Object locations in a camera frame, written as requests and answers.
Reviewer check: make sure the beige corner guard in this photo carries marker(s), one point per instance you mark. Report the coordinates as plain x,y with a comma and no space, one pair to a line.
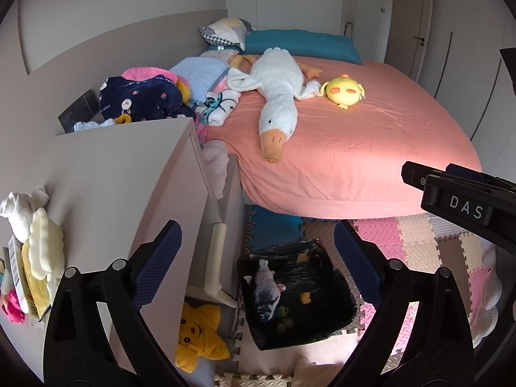
213,258

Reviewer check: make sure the bin with black bag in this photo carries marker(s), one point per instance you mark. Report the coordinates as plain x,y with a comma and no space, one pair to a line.
318,290

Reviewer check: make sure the teal pillow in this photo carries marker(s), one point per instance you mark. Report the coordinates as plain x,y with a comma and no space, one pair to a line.
302,42

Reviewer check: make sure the white cardboard box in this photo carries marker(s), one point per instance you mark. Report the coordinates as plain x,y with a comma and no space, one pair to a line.
20,278

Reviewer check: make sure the grey checked patchwork pillow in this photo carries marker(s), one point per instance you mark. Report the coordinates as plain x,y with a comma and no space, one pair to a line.
225,32

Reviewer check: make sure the yellow star plush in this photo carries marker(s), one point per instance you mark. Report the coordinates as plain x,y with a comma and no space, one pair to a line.
199,334

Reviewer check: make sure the bed with pink sheet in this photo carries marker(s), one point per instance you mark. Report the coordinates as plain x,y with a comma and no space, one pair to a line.
363,149

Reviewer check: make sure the cream fluffy cloth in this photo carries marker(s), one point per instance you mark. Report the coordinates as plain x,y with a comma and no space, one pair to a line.
44,246

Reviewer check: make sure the light blue small cloth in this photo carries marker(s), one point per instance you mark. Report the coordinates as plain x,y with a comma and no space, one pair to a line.
90,125

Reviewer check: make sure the pink toy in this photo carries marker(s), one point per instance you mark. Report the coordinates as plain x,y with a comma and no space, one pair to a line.
11,308

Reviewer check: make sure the white plush toy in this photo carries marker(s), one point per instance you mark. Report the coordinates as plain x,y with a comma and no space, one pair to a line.
487,302

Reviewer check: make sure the white crumpled cloth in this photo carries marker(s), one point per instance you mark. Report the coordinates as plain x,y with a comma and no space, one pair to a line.
22,207

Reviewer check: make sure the pink cloth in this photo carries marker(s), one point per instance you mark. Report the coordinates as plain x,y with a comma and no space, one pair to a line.
139,73

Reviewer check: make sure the white door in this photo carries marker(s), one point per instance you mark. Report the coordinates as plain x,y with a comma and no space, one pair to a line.
433,28

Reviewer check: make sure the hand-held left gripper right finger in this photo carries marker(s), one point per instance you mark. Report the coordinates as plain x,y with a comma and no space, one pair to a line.
358,268

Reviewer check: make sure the white fluffy cloth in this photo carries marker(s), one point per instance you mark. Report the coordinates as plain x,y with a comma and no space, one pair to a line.
215,165

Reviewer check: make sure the black box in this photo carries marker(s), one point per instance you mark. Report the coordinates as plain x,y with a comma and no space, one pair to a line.
80,111

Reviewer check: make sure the navy rabbit print blanket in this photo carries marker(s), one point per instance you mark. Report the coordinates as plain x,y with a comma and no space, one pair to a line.
141,96

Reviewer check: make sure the white cabinet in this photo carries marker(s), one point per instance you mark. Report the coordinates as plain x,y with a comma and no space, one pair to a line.
113,177

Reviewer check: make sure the grey fish plush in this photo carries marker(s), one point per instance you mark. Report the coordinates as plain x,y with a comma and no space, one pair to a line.
264,290

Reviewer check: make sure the light blue knitted blanket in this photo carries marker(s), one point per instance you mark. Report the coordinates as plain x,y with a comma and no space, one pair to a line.
197,74

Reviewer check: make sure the white printed cloth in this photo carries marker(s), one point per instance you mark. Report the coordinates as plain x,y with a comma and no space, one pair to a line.
219,107

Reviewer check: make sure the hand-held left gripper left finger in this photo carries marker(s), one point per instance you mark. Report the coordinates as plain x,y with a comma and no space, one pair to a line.
159,262

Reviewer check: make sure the coloured foam floor mat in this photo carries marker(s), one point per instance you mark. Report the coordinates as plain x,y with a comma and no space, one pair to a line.
419,242

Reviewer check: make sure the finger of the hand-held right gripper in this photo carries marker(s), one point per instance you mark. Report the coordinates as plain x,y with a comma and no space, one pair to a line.
451,199
463,177

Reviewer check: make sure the yellow chick plush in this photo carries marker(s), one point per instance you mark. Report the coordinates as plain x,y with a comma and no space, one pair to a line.
342,92

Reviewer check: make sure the white goose plush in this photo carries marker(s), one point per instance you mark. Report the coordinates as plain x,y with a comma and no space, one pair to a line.
278,88

